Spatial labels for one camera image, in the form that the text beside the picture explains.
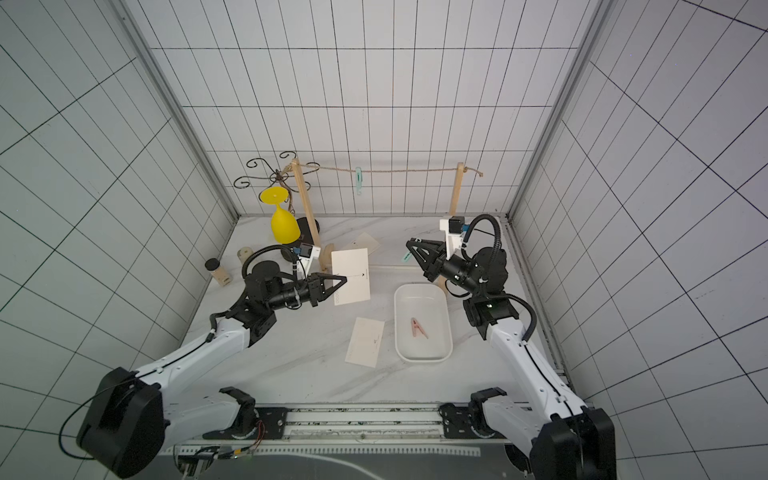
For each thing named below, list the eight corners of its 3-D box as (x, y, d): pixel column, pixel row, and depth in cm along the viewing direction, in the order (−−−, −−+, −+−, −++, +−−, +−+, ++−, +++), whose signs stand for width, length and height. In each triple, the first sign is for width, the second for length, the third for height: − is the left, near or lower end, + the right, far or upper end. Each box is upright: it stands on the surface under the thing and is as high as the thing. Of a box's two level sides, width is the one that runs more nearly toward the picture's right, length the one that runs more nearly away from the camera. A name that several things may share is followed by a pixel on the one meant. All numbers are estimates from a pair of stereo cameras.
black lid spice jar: (220, 288, 100) (206, 273, 93) (216, 277, 103) (203, 261, 96) (231, 282, 102) (219, 267, 94) (227, 272, 105) (215, 256, 97)
